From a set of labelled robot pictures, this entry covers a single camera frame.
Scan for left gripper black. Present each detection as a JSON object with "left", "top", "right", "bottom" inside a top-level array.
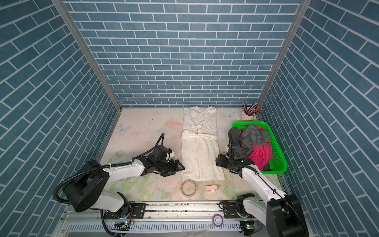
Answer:
[{"left": 155, "top": 159, "right": 186, "bottom": 177}]

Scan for white t shirt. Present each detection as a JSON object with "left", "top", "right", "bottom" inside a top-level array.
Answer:
[{"left": 181, "top": 107, "right": 225, "bottom": 182}]

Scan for green plastic basket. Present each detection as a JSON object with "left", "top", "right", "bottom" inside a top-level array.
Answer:
[{"left": 232, "top": 120, "right": 288, "bottom": 175}]

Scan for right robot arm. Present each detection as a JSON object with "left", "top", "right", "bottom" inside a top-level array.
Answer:
[{"left": 216, "top": 139, "right": 309, "bottom": 237}]

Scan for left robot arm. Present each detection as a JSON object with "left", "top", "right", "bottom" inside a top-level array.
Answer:
[{"left": 53, "top": 145, "right": 185, "bottom": 218}]

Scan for pink eraser block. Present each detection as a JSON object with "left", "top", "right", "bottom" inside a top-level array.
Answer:
[{"left": 205, "top": 185, "right": 218, "bottom": 192}]

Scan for grey t shirt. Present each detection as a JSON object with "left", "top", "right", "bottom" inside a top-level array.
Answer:
[{"left": 228, "top": 124, "right": 269, "bottom": 157}]

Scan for magenta t shirt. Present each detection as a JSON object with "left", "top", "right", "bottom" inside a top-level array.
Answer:
[{"left": 245, "top": 125, "right": 273, "bottom": 171}]

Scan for pink pencil cup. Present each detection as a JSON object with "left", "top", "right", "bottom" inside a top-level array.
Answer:
[{"left": 241, "top": 112, "right": 257, "bottom": 121}]

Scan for purple tape roll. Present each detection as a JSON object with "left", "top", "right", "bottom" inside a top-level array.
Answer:
[{"left": 212, "top": 214, "right": 224, "bottom": 228}]

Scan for coloured pencils bundle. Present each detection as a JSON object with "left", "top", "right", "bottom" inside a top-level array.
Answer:
[{"left": 242, "top": 101, "right": 264, "bottom": 116}]

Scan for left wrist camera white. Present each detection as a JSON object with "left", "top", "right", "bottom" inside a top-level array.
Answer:
[{"left": 165, "top": 149, "right": 175, "bottom": 161}]

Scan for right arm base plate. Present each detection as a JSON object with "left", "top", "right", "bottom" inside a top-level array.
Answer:
[{"left": 218, "top": 200, "right": 255, "bottom": 219}]

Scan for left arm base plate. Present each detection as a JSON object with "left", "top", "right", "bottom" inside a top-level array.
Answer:
[{"left": 103, "top": 203, "right": 147, "bottom": 220}]

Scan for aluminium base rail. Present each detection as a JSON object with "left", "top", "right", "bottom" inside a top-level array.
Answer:
[{"left": 59, "top": 201, "right": 306, "bottom": 221}]

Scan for left black corrugated cable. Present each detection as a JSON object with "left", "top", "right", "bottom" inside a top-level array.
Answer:
[{"left": 52, "top": 132, "right": 166, "bottom": 205}]

